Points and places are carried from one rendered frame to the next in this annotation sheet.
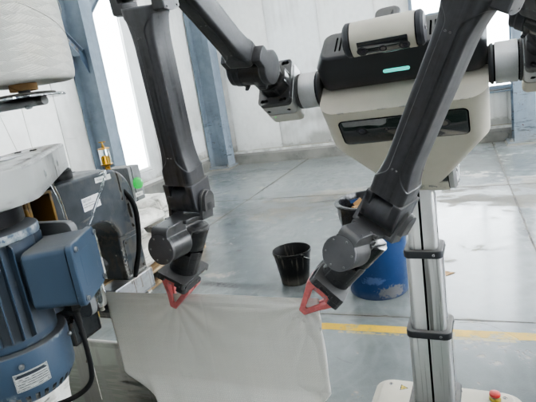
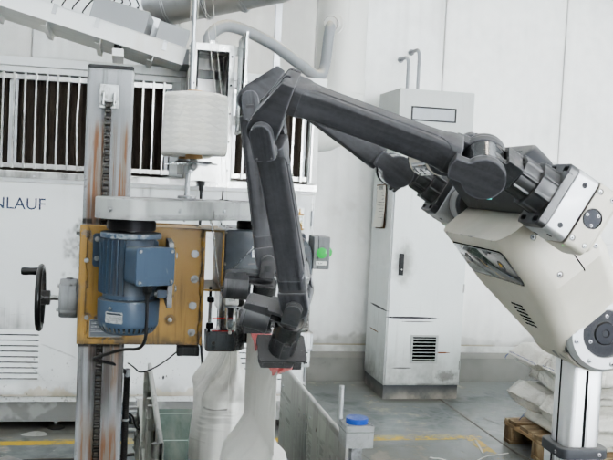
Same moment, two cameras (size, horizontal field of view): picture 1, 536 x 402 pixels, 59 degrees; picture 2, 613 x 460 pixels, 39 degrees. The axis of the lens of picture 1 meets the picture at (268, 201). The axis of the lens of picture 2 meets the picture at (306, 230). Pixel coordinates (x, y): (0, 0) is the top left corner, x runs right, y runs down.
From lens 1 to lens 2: 1.62 m
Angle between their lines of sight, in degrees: 55
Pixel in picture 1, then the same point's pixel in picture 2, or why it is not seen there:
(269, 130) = not seen: outside the picture
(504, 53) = not seen: hidden behind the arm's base
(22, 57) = (176, 140)
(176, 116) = (254, 193)
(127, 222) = not seen: hidden behind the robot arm
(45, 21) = (197, 120)
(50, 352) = (126, 309)
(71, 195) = (244, 240)
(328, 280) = (268, 344)
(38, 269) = (128, 257)
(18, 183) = (136, 208)
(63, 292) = (131, 274)
